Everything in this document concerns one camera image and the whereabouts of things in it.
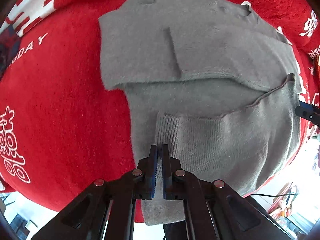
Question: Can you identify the grey knit sweater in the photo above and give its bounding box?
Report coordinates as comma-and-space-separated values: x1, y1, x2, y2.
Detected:
98, 0, 303, 226

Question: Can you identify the red navy plaid garment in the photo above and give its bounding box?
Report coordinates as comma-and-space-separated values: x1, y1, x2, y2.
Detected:
0, 25, 21, 79

